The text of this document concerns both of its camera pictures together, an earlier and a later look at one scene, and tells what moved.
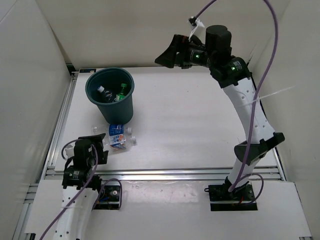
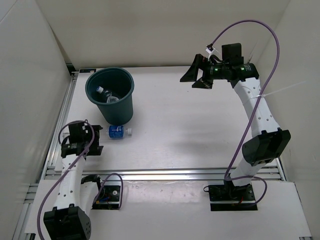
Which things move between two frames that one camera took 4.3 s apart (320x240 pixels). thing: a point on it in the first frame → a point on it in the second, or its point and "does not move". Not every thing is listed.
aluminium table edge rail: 164,173 does not move
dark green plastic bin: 118,112 does not move
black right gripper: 180,44 → 191,75
